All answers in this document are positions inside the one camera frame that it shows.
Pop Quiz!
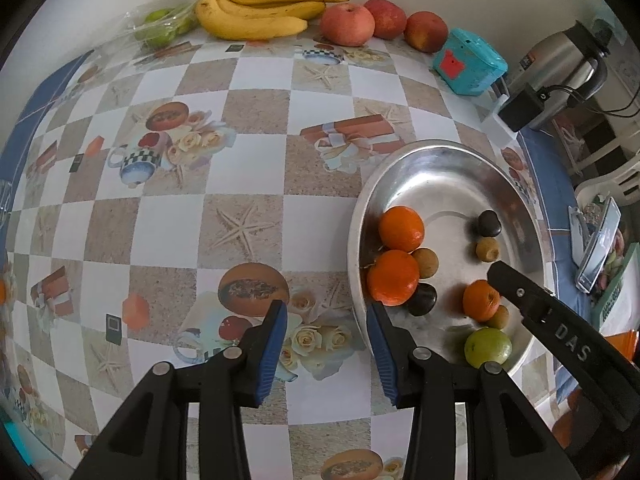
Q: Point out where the yellow banana bunch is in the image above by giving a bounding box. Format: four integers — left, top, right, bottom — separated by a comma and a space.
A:
195, 0, 352, 41

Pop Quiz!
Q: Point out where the steel thermos jug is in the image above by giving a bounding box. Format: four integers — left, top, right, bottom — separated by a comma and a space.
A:
517, 20, 613, 131

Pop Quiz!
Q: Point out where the black cable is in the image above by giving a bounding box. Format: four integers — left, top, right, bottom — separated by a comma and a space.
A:
537, 82, 640, 116

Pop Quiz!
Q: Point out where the small brown fruit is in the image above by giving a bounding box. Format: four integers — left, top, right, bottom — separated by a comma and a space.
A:
475, 237, 502, 262
486, 305, 511, 331
411, 247, 441, 280

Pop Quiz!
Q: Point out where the checkered printed tablecloth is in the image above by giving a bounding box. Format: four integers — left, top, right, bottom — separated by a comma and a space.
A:
0, 20, 591, 480

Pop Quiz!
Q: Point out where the pale red apple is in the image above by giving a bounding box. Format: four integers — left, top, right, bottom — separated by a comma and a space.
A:
320, 2, 376, 47

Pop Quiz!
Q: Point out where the grey phone stand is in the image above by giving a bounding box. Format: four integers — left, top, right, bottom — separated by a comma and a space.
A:
567, 205, 593, 266

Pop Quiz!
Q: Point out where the smartphone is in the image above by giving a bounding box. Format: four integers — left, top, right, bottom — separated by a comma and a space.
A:
575, 197, 622, 293

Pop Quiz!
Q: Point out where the black power adapter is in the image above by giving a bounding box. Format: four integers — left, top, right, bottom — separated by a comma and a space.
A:
499, 85, 546, 131

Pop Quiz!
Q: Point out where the teal plastic box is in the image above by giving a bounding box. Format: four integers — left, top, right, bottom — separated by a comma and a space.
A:
431, 28, 508, 96

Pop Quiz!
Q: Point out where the clear plastic bag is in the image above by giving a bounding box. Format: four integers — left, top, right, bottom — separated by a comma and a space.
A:
117, 2, 201, 51

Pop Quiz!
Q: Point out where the white plastic chair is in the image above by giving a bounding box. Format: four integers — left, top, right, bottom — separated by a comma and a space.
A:
575, 155, 640, 201

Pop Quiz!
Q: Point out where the large steel basin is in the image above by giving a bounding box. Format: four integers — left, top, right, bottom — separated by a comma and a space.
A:
347, 140, 546, 376

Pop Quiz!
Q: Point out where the green printed box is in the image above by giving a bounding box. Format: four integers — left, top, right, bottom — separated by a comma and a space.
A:
590, 242, 640, 331

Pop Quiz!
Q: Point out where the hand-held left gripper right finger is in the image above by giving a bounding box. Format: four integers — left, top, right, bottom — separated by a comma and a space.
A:
366, 302, 583, 480

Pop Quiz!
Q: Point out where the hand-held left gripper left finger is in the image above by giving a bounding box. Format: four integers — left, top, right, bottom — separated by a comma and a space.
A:
72, 299, 289, 480

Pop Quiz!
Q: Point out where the dark purple fruit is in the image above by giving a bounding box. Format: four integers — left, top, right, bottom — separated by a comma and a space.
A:
475, 210, 502, 239
406, 282, 438, 317

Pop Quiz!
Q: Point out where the orange tangerine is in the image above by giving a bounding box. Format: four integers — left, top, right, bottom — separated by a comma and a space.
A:
462, 280, 501, 323
366, 249, 421, 307
378, 206, 426, 253

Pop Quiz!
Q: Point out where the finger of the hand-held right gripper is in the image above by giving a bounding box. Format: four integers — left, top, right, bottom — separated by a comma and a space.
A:
487, 260, 553, 323

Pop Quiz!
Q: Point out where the orange container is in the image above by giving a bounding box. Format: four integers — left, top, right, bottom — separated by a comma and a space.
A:
605, 330, 640, 366

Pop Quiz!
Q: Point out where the colourful clutter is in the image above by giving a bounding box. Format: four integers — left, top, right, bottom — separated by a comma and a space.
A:
602, 227, 632, 281

